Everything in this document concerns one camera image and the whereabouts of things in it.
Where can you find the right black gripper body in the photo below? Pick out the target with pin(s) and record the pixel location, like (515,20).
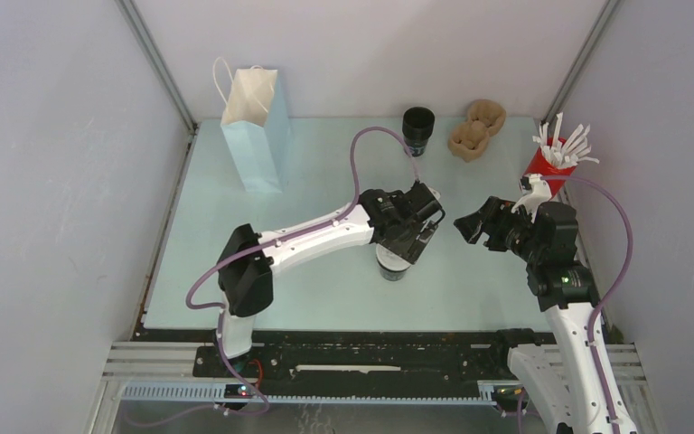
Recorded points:
(511,230)

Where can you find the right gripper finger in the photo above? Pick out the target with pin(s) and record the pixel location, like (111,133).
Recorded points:
(472,233)
(483,216)

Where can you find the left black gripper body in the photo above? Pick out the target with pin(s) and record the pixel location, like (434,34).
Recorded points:
(407,246)

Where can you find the white cup lid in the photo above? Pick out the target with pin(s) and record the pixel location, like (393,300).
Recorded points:
(390,260)

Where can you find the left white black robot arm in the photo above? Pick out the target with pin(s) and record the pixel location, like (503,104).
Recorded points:
(251,260)

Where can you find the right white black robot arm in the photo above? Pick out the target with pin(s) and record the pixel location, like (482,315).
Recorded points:
(586,398)

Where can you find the red cup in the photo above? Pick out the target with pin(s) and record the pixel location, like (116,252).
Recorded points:
(541,165)

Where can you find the brown pulp cup carrier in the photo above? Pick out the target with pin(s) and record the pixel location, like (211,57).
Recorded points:
(470,139)

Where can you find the black paper cup stack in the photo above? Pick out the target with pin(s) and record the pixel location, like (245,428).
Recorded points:
(417,127)

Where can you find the white wrapped straws bundle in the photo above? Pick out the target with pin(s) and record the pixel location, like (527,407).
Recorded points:
(568,153)

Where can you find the light blue paper bag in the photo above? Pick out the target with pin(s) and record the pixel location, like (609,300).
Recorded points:
(255,124)

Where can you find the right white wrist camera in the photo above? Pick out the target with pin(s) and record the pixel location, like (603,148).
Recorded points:
(535,191)

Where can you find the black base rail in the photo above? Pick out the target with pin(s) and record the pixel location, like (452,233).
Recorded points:
(292,367)

